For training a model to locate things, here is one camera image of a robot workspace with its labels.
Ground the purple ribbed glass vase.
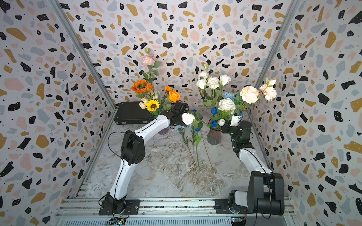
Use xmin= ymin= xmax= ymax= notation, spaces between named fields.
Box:
xmin=158 ymin=127 xmax=170 ymax=135

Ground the brown ribbed glass vase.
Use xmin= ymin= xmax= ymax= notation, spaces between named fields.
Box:
xmin=206 ymin=128 xmax=222 ymax=146

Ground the small blue tulip flower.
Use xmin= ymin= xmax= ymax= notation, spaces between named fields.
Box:
xmin=194 ymin=127 xmax=202 ymax=168

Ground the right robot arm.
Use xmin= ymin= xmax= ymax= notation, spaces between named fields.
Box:
xmin=222 ymin=121 xmax=285 ymax=216

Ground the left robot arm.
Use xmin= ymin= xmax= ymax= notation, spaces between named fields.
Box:
xmin=99 ymin=101 xmax=189 ymax=217

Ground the white tulip bud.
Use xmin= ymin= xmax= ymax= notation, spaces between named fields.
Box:
xmin=217 ymin=119 xmax=226 ymax=127

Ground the orange rose flower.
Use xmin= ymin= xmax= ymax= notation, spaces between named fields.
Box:
xmin=168 ymin=89 xmax=181 ymax=103

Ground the yellow sunflower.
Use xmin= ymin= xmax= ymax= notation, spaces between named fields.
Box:
xmin=146 ymin=99 xmax=160 ymax=112

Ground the white flower bouquet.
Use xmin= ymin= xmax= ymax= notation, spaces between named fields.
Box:
xmin=196 ymin=64 xmax=243 ymax=131

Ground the orange marigold flower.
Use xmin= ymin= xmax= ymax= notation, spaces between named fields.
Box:
xmin=163 ymin=86 xmax=172 ymax=92

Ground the light blue carnation right bouquet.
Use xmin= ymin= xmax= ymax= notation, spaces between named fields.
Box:
xmin=223 ymin=92 xmax=235 ymax=101

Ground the peach carnation stem right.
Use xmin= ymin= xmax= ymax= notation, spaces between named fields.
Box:
xmin=235 ymin=78 xmax=277 ymax=111

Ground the large orange gerbera flower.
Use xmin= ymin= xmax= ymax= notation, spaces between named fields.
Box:
xmin=131 ymin=79 xmax=154 ymax=94

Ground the black rectangular case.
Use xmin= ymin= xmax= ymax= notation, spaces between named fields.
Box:
xmin=114 ymin=102 xmax=155 ymax=125

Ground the pink carnation stem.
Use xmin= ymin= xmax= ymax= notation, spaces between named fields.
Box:
xmin=142 ymin=48 xmax=161 ymax=84

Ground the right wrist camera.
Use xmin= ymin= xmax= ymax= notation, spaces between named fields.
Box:
xmin=230 ymin=113 xmax=243 ymax=126

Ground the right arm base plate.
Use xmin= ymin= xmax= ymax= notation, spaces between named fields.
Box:
xmin=214 ymin=198 xmax=251 ymax=214

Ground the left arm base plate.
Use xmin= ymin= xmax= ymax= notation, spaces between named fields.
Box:
xmin=98 ymin=199 xmax=140 ymax=216

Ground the aluminium front rail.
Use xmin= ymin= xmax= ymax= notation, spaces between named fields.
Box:
xmin=54 ymin=197 xmax=299 ymax=226

